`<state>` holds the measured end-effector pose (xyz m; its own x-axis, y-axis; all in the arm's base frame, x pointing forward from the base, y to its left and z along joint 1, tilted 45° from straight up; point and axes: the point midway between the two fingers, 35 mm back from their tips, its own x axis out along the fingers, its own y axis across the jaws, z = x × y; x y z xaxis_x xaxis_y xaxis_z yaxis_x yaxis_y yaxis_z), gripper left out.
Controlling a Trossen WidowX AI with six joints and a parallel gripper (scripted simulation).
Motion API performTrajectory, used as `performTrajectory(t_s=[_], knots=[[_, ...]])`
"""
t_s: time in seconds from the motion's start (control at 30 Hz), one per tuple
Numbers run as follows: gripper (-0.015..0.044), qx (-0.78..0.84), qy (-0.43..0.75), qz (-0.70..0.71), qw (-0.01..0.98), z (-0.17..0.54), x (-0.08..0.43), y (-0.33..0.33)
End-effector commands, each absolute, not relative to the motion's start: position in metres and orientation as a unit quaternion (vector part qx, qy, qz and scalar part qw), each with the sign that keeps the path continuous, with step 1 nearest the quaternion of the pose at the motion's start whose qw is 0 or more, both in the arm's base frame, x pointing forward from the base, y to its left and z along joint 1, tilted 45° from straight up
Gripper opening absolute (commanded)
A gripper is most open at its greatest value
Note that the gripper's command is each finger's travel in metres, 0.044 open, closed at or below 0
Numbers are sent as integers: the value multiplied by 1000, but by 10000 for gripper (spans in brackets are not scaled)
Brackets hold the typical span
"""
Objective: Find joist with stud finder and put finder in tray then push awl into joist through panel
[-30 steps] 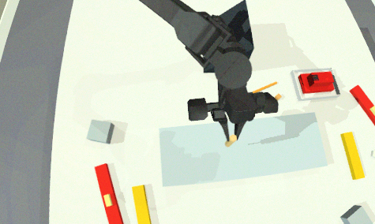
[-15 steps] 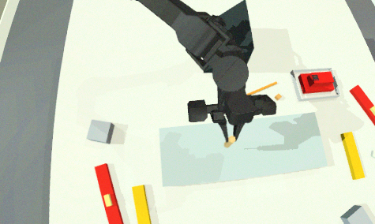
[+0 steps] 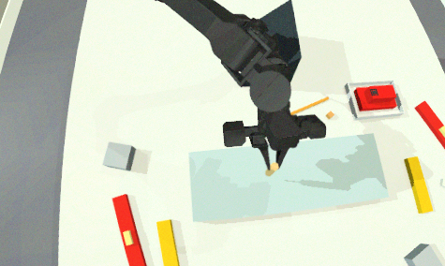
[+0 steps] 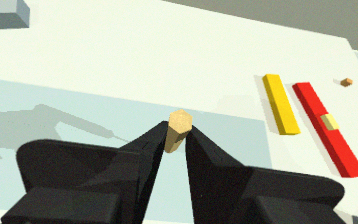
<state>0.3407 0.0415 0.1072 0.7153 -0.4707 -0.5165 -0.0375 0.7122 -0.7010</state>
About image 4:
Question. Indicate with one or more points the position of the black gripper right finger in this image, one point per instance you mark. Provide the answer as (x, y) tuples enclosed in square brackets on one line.
[(222, 188)]

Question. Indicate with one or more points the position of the red flat bar with pale yellow patch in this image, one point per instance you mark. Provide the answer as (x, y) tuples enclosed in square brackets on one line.
[(327, 129)]

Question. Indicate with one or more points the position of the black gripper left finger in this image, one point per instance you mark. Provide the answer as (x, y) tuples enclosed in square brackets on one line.
[(128, 171)]

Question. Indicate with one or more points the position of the small brown block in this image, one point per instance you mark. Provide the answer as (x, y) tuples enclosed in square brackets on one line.
[(346, 82)]

